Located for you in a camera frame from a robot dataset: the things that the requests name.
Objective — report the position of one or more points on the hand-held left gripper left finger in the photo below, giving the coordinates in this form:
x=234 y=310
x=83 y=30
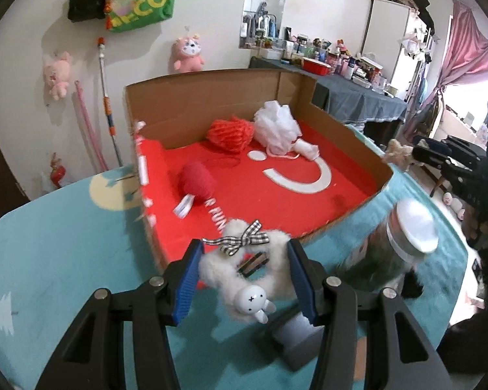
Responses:
x=189 y=280

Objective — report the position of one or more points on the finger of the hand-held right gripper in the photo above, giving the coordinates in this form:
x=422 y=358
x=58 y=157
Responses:
x=431 y=148
x=461 y=180

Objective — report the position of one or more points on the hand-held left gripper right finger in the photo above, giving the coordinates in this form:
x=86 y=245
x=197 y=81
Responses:
x=301 y=280

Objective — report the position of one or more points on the beige crochet scrunchie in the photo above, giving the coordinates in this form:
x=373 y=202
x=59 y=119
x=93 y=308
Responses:
x=398 y=154

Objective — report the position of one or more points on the white fluffy star bunny clip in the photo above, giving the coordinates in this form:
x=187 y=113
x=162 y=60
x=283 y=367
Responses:
x=223 y=270

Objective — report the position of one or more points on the red fuzzy plush pad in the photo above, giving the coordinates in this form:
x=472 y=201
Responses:
x=197 y=178

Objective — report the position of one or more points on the orange mesh bath pouf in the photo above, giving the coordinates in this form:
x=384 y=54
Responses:
x=229 y=132

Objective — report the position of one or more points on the white mesh bath pouf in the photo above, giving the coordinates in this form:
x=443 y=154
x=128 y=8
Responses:
x=274 y=124

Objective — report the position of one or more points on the cardboard box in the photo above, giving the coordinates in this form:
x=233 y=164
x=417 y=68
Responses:
x=211 y=97

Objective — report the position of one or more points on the small white plush toy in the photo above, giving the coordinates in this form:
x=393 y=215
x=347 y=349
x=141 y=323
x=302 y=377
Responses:
x=453 y=205

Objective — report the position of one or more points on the colourful floral tin box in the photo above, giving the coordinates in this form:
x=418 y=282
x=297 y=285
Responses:
x=295 y=339

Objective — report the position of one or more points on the table with grey cloth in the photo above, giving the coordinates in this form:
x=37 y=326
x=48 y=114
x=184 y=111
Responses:
x=349 y=101

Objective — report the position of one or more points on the glass jar with lid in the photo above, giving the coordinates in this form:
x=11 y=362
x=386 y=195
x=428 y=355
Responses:
x=390 y=252

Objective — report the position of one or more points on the pink curtain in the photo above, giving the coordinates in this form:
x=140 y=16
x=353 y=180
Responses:
x=459 y=48

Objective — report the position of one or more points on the white wardrobe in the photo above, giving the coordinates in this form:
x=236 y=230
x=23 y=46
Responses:
x=390 y=48

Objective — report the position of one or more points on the cluster of cosmetic bottles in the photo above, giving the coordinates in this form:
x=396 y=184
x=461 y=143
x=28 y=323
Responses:
x=341 y=59

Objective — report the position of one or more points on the red basin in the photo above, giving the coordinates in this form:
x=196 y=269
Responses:
x=317 y=66

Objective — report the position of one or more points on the person's dark clothing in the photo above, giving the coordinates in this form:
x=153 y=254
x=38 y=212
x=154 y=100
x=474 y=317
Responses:
x=480 y=325

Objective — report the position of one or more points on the red fire extinguisher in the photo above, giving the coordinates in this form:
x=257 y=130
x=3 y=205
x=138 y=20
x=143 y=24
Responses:
x=57 y=174

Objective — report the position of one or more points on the pink stick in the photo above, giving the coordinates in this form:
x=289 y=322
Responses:
x=89 y=130

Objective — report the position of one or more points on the pink round-faced plush toy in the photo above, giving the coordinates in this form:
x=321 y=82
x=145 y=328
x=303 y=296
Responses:
x=187 y=55

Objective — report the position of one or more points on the pink plush rabbit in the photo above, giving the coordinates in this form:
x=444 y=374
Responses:
x=58 y=75

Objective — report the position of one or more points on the green tote bag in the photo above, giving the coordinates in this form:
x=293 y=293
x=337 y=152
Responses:
x=146 y=4

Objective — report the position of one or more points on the wall mirror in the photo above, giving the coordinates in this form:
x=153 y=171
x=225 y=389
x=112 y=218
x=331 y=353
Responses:
x=264 y=4

